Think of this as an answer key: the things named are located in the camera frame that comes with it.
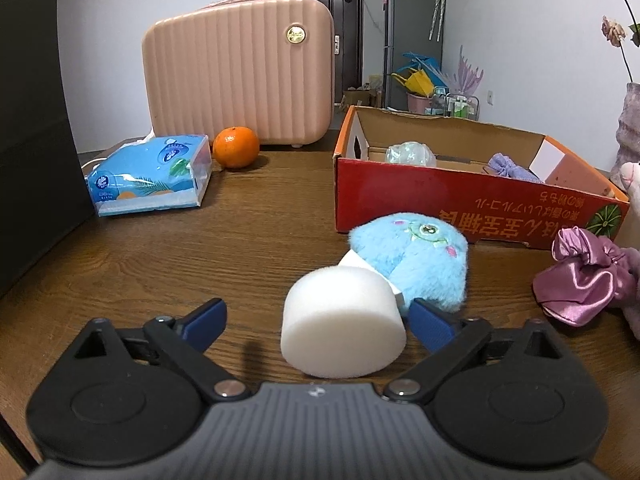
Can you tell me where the yellow bag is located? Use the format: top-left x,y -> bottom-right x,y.
392,71 -> 436,97

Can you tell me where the blue plush toy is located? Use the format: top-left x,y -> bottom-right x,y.
339,213 -> 471,313

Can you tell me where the orange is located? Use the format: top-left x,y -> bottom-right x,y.
212,126 -> 261,169

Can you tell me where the pink bucket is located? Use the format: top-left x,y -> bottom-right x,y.
406,91 -> 435,115

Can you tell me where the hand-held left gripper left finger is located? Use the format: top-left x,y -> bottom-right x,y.
75,297 -> 253,403

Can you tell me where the pink ribbed suitcase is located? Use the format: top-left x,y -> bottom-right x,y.
141,0 -> 335,148

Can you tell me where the purple burlap drawstring pouch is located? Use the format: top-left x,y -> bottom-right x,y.
482,152 -> 546,184

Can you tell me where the pink satin pouch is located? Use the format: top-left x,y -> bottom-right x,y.
532,227 -> 640,323

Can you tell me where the iridescent plastic bag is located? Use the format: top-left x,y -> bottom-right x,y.
386,141 -> 438,167

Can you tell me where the white folded umbrella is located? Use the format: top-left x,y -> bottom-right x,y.
430,0 -> 447,43

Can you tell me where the dark brown entrance door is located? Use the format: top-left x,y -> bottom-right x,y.
283,0 -> 364,106

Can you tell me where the orange cardboard box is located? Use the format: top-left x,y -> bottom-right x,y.
332,105 -> 631,251

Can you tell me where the blue plastic stool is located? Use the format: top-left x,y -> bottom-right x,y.
402,51 -> 443,78

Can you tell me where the wire rack cart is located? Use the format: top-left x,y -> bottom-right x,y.
431,87 -> 481,121

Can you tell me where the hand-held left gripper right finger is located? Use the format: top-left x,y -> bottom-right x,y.
382,298 -> 566,405

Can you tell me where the blue tissue pack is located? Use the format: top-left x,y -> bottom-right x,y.
86,134 -> 212,218

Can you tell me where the purple feather decoration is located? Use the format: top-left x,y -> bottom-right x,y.
440,45 -> 485,96

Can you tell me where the grey refrigerator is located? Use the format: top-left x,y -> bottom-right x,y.
384,0 -> 445,111

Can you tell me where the black flat panel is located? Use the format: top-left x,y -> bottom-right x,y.
0,0 -> 97,301

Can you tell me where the brown cardboard box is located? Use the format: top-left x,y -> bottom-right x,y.
342,87 -> 383,108

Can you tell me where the white foam cylinder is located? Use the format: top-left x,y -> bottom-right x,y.
280,266 -> 407,380

